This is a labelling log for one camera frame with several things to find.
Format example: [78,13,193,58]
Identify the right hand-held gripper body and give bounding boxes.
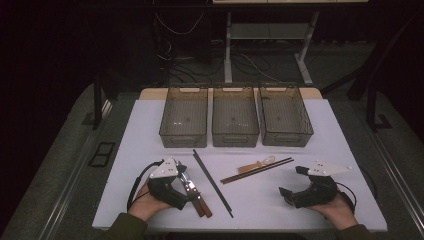
[292,160,353,209]

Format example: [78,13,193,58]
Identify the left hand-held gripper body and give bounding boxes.
[147,157,188,212]

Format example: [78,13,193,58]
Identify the wooden handled fork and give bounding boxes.
[178,163,208,219]

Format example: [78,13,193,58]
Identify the wooden handled knife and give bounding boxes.
[179,162,214,218]

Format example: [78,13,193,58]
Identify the black chopstick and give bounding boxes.
[192,149,232,216]
[193,149,235,219]

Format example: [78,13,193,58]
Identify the orange clear baby spoon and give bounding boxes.
[237,155,277,175]

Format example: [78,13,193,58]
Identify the smoky clear plastic bin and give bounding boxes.
[258,82,315,148]
[158,83,209,149]
[211,83,260,148]

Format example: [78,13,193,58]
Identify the person's right hand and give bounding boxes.
[305,192,360,232]

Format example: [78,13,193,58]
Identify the person's left hand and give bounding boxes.
[127,182,174,223]

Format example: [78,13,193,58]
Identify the wooden table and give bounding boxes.
[138,87,324,101]

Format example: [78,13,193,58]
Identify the black metal stand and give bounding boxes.
[321,14,424,132]

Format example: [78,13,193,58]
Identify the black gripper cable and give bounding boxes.
[334,181,358,215]
[126,159,165,213]

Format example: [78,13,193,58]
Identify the black floor cable bundle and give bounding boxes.
[165,53,225,85]

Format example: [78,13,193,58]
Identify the white floor cable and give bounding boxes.
[239,52,285,83]

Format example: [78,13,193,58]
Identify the grey metal desk frame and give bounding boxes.
[223,11,321,86]

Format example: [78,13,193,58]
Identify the white hanging cable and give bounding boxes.
[153,9,205,36]

